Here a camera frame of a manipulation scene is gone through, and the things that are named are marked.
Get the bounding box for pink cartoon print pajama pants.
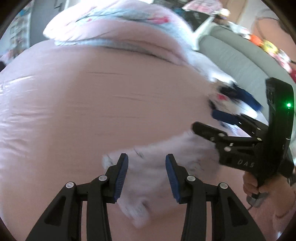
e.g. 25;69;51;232
102;131;220;228

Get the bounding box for person right hand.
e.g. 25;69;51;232
243;172;269;197

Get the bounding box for folded white striped garment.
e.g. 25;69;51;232
212;110;256;136

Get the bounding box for folded cream garment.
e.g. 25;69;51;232
208;91;241;114

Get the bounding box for grey padded headboard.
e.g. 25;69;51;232
199;25;296;163

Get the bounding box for pink white plush toy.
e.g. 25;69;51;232
275;49;295;82

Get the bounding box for light pink pillow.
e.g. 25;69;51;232
187;51;236;84

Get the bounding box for yellow plush toy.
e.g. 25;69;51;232
261;40;278;54

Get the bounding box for pink bed sheet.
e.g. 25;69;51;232
0;39;296;241

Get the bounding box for pink hanging garment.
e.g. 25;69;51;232
182;0;223;15

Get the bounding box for folded pink checkered duvet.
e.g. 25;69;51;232
43;1;195;65

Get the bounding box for grey room door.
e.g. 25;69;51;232
29;0;66;47

